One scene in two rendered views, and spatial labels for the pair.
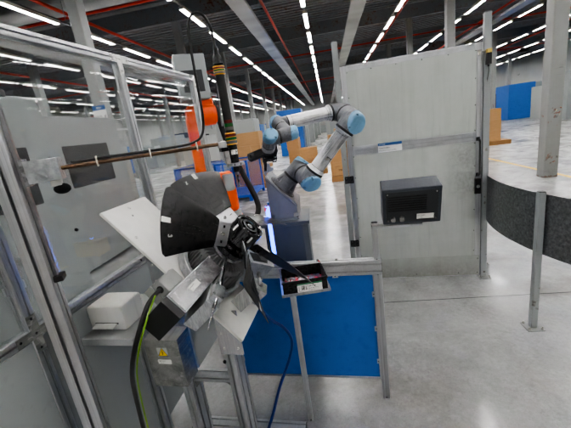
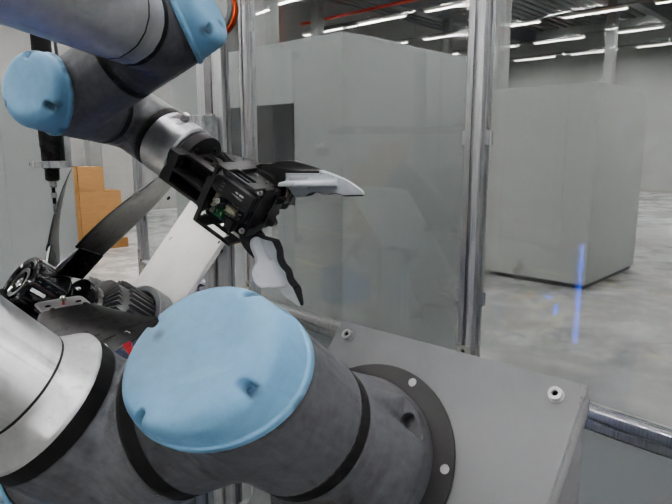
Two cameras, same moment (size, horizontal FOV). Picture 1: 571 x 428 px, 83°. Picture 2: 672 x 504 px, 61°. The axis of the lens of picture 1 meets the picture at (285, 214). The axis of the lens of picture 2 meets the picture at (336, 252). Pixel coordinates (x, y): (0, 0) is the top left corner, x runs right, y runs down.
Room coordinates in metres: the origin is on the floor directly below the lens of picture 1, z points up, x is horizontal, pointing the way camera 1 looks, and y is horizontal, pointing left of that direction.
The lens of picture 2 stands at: (2.34, -0.42, 1.48)
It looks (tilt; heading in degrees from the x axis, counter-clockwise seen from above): 10 degrees down; 125
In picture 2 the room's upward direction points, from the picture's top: straight up
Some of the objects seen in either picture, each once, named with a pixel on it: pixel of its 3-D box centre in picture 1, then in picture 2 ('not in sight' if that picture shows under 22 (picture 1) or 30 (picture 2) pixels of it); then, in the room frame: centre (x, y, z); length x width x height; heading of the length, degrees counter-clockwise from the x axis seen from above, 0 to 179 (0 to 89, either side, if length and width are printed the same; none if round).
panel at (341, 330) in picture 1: (303, 328); not in sight; (1.63, -0.01, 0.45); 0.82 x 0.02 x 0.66; 77
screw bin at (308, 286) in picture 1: (302, 278); not in sight; (1.45, -0.04, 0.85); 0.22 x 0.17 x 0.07; 93
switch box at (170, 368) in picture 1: (171, 356); not in sight; (1.16, 0.55, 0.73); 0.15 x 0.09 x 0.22; 77
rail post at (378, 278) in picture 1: (382, 337); not in sight; (1.53, -0.43, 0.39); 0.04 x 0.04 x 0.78; 77
